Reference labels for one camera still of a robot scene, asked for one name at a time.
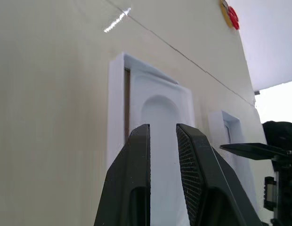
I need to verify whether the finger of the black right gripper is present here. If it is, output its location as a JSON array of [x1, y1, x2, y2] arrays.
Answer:
[[219, 142, 292, 161]]

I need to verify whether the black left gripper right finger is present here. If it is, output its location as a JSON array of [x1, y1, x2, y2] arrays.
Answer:
[[175, 123, 262, 226]]

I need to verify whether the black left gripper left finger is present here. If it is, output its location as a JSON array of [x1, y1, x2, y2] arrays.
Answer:
[[93, 123, 152, 226]]

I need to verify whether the white phone box lid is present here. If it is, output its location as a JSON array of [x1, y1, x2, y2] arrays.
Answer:
[[208, 109, 258, 214]]

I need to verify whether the white phone box base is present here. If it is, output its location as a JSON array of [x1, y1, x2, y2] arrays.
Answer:
[[107, 52, 196, 226]]

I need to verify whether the red and yellow round button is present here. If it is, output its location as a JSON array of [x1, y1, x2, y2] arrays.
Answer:
[[219, 0, 241, 31]]

